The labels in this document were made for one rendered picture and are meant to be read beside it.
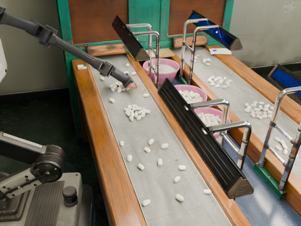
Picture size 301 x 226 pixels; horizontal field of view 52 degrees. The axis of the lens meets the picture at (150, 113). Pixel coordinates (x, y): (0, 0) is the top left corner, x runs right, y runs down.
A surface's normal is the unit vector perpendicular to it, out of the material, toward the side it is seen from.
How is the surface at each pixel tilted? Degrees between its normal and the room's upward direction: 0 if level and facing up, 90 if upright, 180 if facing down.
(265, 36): 90
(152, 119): 0
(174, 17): 90
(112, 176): 0
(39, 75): 90
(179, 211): 0
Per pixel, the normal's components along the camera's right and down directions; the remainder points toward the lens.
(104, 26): 0.30, 0.52
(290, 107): 0.02, -0.84
